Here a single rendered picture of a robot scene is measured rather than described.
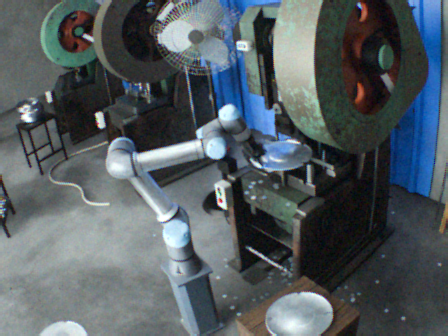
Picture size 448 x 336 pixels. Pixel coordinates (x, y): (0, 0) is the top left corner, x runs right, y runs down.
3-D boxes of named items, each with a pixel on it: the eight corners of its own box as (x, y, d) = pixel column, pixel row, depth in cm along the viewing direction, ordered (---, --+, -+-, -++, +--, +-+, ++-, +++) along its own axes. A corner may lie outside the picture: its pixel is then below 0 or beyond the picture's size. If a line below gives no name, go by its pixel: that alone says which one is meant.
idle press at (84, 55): (71, 154, 432) (38, 8, 349) (48, 135, 500) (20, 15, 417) (176, 105, 515) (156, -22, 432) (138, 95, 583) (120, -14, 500)
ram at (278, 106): (292, 138, 187) (287, 77, 173) (269, 130, 197) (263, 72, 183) (315, 126, 195) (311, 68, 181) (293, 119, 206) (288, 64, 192)
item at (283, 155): (239, 158, 201) (239, 156, 200) (281, 137, 215) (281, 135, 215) (283, 177, 180) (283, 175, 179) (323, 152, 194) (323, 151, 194)
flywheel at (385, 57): (380, -68, 115) (432, 43, 165) (337, -66, 130) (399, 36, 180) (309, 85, 113) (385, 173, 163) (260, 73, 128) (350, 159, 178)
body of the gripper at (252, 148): (256, 164, 178) (244, 145, 171) (244, 158, 185) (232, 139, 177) (268, 152, 180) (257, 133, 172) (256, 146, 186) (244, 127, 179)
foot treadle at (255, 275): (254, 291, 210) (253, 284, 208) (241, 282, 218) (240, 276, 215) (325, 238, 240) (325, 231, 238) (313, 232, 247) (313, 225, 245)
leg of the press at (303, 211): (304, 316, 202) (306, 170, 159) (289, 306, 210) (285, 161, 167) (393, 232, 248) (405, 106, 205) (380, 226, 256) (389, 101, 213)
